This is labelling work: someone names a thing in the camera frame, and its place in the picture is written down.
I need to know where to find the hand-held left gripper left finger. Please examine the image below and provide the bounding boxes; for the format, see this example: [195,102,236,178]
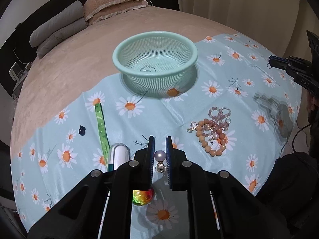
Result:
[27,136,155,239]

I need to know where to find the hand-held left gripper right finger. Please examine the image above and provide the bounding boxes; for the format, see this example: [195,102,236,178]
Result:
[166,136,292,239]

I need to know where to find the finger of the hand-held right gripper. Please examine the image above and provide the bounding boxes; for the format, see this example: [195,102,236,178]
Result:
[269,56,312,68]
[270,62,301,79]

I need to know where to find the pearl earring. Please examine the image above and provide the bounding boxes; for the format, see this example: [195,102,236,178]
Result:
[154,150,166,174]

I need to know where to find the green plastic mesh basket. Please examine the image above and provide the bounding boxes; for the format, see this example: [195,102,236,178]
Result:
[112,31,198,98]

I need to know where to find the white tube case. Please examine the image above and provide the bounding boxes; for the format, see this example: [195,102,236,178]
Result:
[107,143,130,172]

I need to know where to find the rainbow glitter ball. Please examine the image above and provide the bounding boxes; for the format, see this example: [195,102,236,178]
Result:
[132,189,155,206]

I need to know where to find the green glitter ribbon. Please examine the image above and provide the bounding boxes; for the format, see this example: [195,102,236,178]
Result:
[94,103,111,155]

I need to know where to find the daisy print blue cloth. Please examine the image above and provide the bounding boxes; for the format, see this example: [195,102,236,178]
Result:
[11,32,303,239]

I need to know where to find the cream curtain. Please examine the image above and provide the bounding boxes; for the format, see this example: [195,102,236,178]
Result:
[174,0,309,39]

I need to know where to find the person's dark trousers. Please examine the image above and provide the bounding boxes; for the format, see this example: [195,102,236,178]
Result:
[255,122,319,237]

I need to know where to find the beige bedspread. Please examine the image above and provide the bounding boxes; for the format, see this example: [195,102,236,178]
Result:
[11,4,243,165]

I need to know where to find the grey pillow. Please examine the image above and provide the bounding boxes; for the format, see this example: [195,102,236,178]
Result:
[29,0,84,48]
[36,18,88,60]

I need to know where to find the bedside device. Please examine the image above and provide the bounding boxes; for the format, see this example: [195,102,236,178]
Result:
[8,62,31,80]

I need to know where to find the pink pillows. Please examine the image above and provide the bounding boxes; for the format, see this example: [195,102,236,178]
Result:
[83,0,148,25]

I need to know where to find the orange bead bracelet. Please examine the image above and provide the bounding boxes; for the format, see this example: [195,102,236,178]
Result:
[195,118,229,157]

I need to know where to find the black cable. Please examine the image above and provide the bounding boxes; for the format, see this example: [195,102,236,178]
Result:
[292,122,312,153]

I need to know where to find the pink bead bracelet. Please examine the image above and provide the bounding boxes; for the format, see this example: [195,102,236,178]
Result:
[201,106,232,136]

